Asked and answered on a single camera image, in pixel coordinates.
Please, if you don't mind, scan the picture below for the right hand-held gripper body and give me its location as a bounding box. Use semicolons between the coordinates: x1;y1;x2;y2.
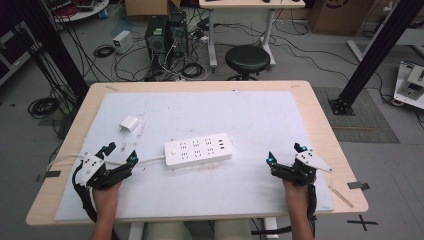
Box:
270;149;334;187

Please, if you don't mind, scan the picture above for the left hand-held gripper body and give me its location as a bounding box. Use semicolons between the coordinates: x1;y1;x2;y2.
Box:
77;152;133;192

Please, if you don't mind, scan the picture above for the white charger adapter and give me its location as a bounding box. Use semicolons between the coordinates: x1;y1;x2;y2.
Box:
119;114;140;133

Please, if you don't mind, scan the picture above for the white power strip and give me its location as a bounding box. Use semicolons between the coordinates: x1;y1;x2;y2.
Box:
164;132;234;170

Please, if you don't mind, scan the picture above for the person's left hand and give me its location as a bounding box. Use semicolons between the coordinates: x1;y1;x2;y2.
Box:
91;180;123;214

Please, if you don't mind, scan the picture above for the person's right hand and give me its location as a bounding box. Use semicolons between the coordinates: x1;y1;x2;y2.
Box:
281;178;317;214

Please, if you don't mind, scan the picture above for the black tape piece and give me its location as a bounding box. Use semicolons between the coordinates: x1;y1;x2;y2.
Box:
347;181;370;191
35;170;62;183

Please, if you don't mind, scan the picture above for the thin wooden strip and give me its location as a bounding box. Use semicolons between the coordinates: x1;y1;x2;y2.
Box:
328;184;354;209

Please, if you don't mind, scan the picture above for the white table mat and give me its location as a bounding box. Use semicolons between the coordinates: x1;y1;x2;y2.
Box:
54;90;335;222

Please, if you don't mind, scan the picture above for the grey floor mat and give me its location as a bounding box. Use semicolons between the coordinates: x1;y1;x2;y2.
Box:
313;87;401;144

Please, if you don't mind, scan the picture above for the white table leg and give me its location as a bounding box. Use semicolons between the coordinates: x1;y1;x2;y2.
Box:
263;217;280;239
128;221;145;240

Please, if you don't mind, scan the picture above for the person's left leg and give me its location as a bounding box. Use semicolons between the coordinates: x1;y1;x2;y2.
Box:
144;221;194;240

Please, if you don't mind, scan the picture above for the person's leg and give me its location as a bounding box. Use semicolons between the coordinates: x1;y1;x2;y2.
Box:
144;221;194;240
213;219;253;240

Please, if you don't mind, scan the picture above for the person's right leg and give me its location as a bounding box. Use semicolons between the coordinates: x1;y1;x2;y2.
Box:
213;219;253;240

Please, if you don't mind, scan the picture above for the black tape cross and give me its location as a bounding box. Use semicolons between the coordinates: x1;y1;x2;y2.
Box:
346;214;379;232

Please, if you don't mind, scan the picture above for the black round stool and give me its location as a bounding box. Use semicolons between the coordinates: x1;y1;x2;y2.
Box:
224;44;272;82

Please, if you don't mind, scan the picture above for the white power supply box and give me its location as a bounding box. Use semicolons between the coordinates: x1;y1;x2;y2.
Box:
112;29;134;54

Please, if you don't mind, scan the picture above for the black computer tower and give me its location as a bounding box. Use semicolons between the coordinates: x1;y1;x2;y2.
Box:
144;15;169;73
168;11;189;59

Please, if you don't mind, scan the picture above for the white machine with panel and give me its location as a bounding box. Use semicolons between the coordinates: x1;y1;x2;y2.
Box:
393;61;424;110

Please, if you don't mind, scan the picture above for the grey metal rack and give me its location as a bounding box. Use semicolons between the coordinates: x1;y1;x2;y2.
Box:
0;21;43;86

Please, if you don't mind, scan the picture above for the round white table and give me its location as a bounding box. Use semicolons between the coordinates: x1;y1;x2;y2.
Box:
43;0;110;24

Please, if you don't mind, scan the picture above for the cardboard box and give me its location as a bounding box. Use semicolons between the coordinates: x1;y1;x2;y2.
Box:
309;0;374;36
124;0;181;18

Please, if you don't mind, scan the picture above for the white desk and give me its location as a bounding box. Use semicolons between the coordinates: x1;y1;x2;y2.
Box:
198;0;306;69

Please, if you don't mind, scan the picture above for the white power strip cable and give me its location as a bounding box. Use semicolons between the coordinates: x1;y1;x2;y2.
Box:
45;152;167;173

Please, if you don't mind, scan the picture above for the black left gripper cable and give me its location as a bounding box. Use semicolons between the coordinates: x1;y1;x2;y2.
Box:
72;159;99;224

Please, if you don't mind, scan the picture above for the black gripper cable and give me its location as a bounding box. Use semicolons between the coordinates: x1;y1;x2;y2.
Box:
72;159;99;224
251;182;318;238

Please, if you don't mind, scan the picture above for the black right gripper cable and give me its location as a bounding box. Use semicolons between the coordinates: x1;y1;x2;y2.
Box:
251;182;318;238

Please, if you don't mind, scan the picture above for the coiled black cable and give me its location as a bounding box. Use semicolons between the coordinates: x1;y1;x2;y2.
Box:
93;44;116;59
27;97;63;120
180;62;205;79

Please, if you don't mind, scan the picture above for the black aluminium post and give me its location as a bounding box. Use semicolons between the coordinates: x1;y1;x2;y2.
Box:
328;0;424;116
13;0;89;101

